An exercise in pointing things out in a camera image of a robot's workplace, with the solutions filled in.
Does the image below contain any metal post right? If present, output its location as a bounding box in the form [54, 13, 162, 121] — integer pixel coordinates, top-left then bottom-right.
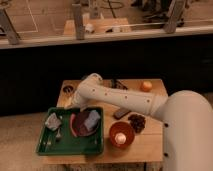
[164, 0, 185, 34]

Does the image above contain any white egg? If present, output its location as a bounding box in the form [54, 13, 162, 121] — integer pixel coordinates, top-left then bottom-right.
[115, 133, 126, 145]

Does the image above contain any metal post middle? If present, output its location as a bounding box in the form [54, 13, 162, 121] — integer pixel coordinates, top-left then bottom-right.
[72, 4, 85, 40]

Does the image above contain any grey rectangular block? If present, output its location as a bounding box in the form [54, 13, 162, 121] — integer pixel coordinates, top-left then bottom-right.
[113, 108, 130, 119]

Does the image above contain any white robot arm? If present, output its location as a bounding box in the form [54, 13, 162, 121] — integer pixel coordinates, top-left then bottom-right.
[68, 73, 213, 171]

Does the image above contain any orange fruit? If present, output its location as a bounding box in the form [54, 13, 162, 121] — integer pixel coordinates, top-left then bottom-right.
[140, 81, 152, 92]

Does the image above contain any metal post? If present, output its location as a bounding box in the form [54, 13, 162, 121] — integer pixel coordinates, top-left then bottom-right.
[72, 4, 85, 40]
[0, 9, 19, 45]
[164, 0, 185, 34]

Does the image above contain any red pepper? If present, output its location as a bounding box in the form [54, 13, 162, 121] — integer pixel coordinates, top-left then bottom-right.
[70, 113, 77, 137]

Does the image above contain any metal fork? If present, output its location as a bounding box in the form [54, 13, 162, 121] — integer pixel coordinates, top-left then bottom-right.
[56, 127, 62, 141]

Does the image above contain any orange bowl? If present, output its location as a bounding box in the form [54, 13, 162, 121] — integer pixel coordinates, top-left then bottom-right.
[109, 121, 135, 149]

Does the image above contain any green plastic tray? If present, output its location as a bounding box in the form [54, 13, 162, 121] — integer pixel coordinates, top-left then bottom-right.
[36, 107, 104, 156]

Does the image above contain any black handled tool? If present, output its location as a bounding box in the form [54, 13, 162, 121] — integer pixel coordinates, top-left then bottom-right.
[111, 79, 127, 90]

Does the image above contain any metal post left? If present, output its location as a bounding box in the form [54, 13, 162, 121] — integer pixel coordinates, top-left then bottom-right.
[0, 9, 19, 45]

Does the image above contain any dark red plate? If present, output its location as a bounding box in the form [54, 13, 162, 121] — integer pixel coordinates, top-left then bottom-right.
[73, 111, 101, 137]

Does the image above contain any bunch of dark grapes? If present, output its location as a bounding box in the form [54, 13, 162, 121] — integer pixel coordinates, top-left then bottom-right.
[128, 114, 146, 133]

